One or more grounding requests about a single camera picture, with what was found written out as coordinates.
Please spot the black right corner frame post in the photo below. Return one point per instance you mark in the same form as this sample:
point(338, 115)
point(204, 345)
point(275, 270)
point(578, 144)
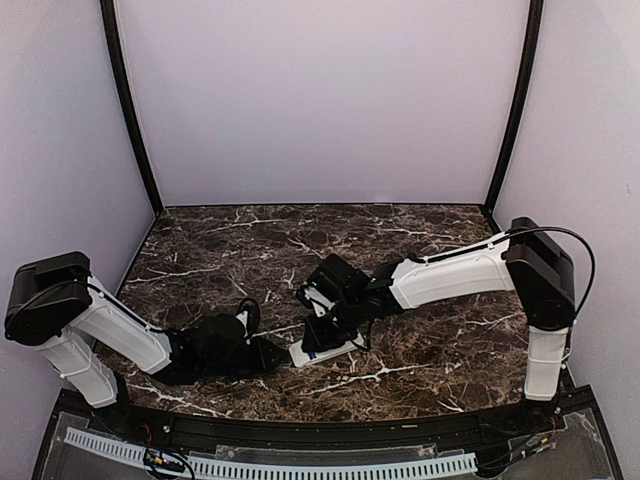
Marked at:
point(516, 111)

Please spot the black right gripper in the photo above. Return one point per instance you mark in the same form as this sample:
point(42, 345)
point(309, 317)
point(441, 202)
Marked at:
point(318, 341)

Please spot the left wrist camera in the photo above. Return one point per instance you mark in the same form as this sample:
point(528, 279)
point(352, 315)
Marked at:
point(249, 314)

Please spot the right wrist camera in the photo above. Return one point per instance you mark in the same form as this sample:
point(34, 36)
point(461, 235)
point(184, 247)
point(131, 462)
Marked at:
point(314, 301)

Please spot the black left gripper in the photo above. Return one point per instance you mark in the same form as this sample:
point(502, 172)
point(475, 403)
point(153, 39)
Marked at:
point(261, 360)

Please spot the black left corner frame post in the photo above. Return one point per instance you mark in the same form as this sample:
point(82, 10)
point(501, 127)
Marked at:
point(126, 101)

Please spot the white remote control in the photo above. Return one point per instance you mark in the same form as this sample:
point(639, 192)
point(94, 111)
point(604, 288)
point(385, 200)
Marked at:
point(301, 359)

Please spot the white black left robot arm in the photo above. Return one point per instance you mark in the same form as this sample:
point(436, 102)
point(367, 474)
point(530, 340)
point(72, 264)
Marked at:
point(56, 303)

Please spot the white slotted cable duct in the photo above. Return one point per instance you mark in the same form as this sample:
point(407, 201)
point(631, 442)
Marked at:
point(252, 463)

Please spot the black corner frame post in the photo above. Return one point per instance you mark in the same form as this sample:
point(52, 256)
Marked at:
point(126, 101)
point(516, 111)

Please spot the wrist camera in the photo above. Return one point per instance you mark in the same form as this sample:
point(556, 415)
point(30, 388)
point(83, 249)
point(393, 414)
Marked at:
point(314, 301)
point(249, 314)

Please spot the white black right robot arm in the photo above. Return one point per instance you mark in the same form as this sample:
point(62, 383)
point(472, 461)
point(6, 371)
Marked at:
point(524, 259)

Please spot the black front rail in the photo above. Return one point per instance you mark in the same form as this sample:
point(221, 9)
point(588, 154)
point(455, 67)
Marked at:
point(483, 428)

